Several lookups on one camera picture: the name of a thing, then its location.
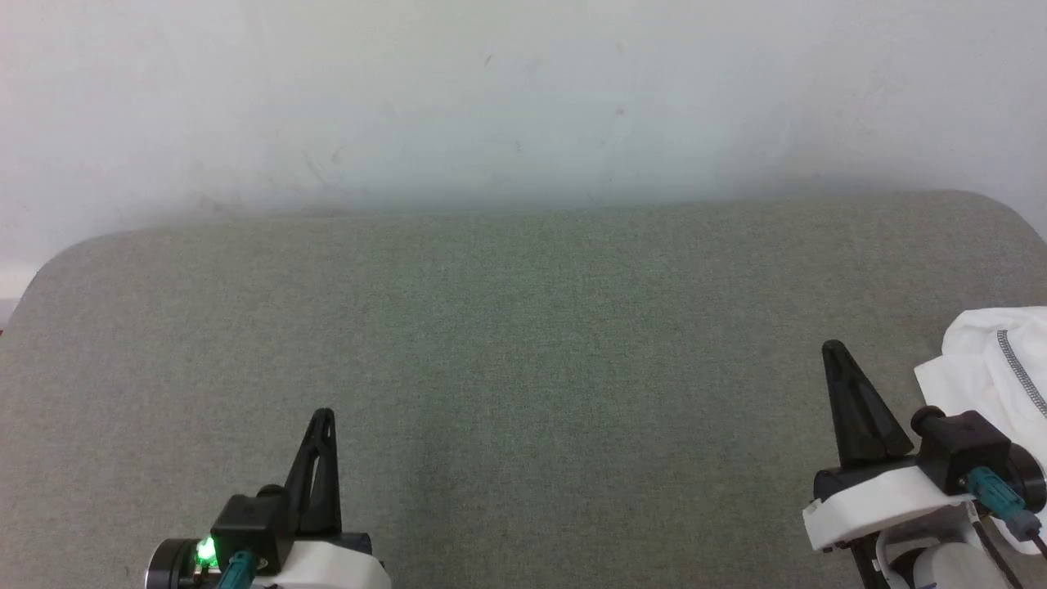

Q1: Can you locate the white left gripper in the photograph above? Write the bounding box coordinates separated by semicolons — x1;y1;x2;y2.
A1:
266;407;387;589

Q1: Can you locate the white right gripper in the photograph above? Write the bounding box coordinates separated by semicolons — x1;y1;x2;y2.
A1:
801;339;978;559

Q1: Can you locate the white garment with black stitching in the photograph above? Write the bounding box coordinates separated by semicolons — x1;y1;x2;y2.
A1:
914;306;1047;483

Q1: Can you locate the black cylindrical left gripper motor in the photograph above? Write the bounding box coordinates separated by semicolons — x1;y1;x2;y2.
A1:
148;537;204;588

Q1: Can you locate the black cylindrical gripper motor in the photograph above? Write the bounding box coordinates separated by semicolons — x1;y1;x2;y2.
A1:
148;537;204;588
1009;444;1047;515

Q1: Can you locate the black cylindrical right gripper motor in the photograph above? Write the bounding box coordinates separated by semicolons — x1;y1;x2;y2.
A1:
1009;444;1047;515

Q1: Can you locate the teal-plug left camera cable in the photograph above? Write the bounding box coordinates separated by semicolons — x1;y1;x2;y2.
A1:
214;550;259;589

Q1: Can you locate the teal-plug camera cable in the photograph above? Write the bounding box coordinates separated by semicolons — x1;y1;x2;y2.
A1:
965;468;1047;561
214;550;259;589

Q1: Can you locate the teal-plug right camera cable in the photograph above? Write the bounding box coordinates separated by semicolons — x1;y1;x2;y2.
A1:
965;468;1047;561

